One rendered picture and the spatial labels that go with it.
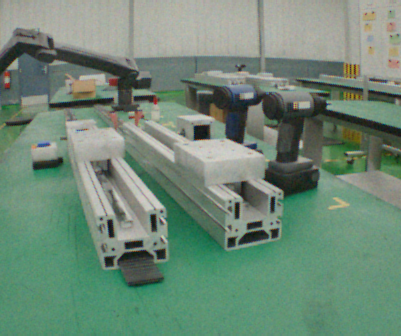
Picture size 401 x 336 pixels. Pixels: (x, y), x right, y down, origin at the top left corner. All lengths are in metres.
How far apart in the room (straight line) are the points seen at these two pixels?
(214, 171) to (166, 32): 11.96
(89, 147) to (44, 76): 11.47
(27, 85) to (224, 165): 11.81
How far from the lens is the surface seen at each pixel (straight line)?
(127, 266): 0.58
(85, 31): 12.33
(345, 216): 0.80
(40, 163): 1.20
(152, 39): 12.49
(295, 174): 0.89
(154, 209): 0.58
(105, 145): 0.87
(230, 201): 0.62
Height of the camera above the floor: 1.07
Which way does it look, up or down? 15 degrees down
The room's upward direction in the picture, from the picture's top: 1 degrees counter-clockwise
